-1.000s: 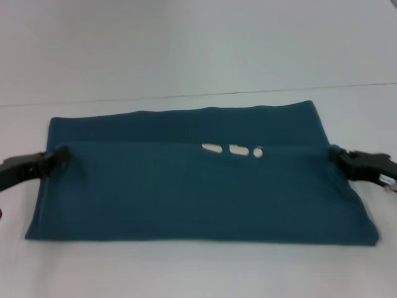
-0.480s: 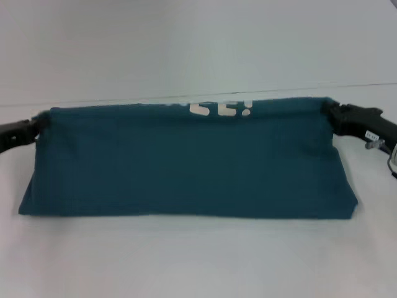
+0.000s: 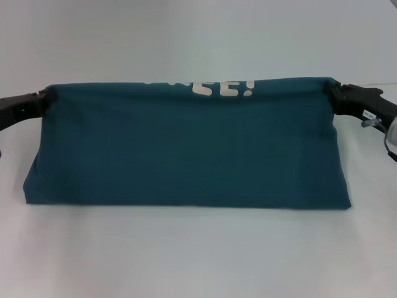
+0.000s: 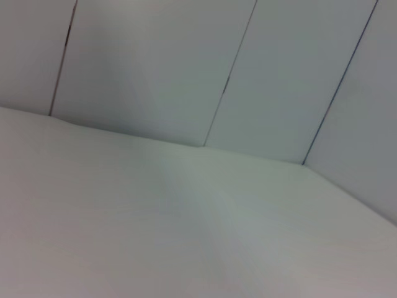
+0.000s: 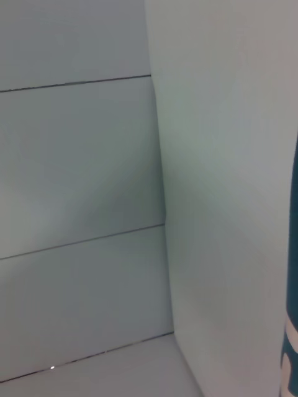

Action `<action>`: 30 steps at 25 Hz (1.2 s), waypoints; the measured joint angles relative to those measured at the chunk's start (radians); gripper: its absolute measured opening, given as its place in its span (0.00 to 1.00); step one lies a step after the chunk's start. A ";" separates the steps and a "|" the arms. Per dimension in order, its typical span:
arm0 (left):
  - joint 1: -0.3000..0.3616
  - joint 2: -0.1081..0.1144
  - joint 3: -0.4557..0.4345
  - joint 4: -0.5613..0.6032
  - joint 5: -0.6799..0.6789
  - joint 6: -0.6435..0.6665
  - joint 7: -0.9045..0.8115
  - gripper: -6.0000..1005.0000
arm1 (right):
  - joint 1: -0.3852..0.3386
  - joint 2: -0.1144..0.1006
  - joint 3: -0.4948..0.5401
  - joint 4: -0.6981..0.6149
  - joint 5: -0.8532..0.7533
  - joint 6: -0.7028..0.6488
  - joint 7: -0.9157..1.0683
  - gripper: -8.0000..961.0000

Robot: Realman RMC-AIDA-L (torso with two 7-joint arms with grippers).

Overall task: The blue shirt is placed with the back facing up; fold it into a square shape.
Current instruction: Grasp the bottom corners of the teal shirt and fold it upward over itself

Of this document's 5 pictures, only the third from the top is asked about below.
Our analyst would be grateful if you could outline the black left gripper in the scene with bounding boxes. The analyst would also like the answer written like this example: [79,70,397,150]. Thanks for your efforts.
[0,86,59,133]

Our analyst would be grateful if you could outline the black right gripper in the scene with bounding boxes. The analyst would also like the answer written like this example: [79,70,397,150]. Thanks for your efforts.
[324,79,397,122]

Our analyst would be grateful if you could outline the blue shirt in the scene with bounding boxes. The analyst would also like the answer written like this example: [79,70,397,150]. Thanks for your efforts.
[23,76,352,215]

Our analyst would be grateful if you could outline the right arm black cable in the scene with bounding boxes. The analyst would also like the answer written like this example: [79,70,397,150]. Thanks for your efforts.
[359,108,397,162]

